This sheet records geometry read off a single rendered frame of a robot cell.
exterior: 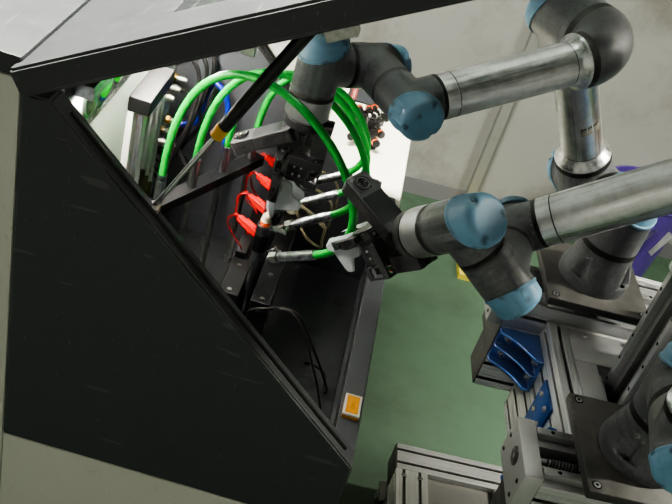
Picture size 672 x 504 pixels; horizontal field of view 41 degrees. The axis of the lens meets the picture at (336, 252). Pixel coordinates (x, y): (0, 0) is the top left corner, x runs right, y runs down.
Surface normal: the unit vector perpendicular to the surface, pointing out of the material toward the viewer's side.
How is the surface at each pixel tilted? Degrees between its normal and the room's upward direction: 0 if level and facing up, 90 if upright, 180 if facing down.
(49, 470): 90
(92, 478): 90
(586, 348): 0
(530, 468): 0
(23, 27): 0
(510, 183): 90
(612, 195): 59
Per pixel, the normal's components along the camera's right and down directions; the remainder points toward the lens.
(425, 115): 0.40, 0.62
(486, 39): -0.07, 0.58
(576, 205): -0.50, -0.20
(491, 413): 0.25, -0.78
